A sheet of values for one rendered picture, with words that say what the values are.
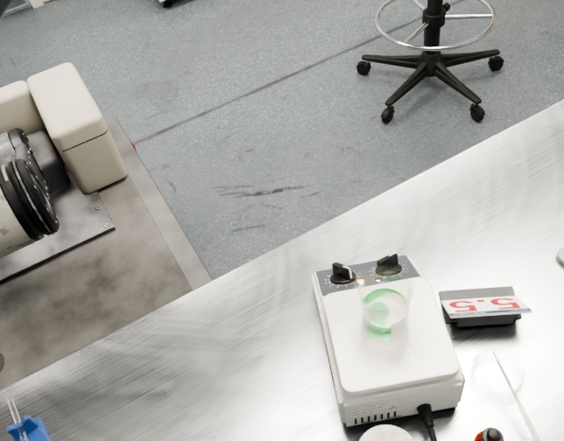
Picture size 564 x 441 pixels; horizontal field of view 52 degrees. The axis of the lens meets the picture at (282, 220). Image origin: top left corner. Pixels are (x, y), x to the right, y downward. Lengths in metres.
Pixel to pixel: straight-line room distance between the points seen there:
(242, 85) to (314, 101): 0.33
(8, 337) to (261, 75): 1.50
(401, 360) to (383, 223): 0.27
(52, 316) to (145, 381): 0.65
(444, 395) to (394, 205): 0.31
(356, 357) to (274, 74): 1.93
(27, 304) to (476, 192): 0.99
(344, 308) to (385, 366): 0.08
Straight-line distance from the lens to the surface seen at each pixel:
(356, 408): 0.62
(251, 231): 1.84
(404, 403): 0.64
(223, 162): 2.09
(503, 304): 0.74
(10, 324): 1.41
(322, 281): 0.72
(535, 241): 0.84
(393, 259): 0.72
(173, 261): 1.35
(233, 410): 0.70
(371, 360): 0.61
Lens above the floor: 1.38
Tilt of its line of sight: 48 degrees down
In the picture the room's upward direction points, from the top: 11 degrees counter-clockwise
